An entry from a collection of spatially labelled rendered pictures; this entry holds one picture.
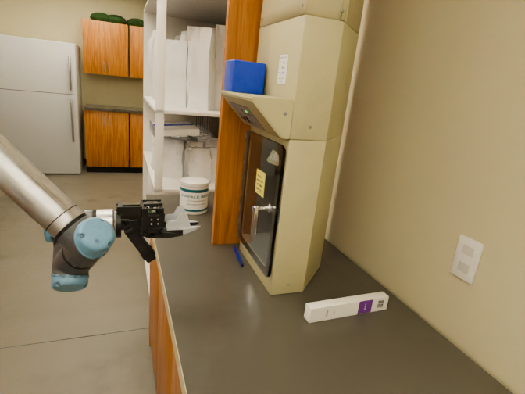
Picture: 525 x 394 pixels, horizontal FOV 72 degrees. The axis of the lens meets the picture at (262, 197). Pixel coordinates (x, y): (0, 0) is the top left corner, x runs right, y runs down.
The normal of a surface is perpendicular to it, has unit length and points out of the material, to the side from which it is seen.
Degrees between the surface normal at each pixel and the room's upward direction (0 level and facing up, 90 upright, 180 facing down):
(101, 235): 47
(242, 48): 90
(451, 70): 90
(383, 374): 0
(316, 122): 90
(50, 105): 90
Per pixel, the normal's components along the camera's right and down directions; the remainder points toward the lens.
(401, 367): 0.11, -0.95
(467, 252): -0.93, 0.01
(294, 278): 0.35, 0.31
